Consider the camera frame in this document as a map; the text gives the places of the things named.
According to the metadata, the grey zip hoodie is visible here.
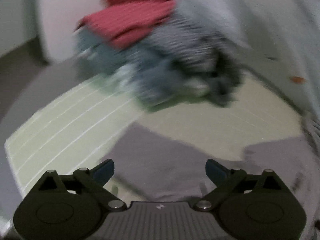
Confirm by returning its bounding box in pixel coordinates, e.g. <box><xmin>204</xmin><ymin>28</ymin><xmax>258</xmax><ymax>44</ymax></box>
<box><xmin>105</xmin><ymin>123</ymin><xmax>319</xmax><ymax>239</ymax></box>

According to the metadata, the white garment in pile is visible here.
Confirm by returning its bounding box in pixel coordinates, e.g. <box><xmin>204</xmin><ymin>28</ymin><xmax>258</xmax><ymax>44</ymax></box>
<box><xmin>111</xmin><ymin>64</ymin><xmax>210</xmax><ymax>100</ymax></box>

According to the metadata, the blue denim garment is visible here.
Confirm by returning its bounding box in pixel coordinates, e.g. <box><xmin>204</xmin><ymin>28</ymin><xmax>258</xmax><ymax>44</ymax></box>
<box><xmin>74</xmin><ymin>28</ymin><xmax>242</xmax><ymax>108</ymax></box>

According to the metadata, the pale blue carrot-print sheet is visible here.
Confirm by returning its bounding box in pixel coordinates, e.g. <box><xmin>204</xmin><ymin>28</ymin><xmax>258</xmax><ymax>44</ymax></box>
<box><xmin>178</xmin><ymin>0</ymin><xmax>319</xmax><ymax>115</ymax></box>

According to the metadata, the red garment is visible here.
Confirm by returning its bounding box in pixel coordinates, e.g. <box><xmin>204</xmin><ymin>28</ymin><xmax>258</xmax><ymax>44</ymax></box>
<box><xmin>77</xmin><ymin>0</ymin><xmax>176</xmax><ymax>49</ymax></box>

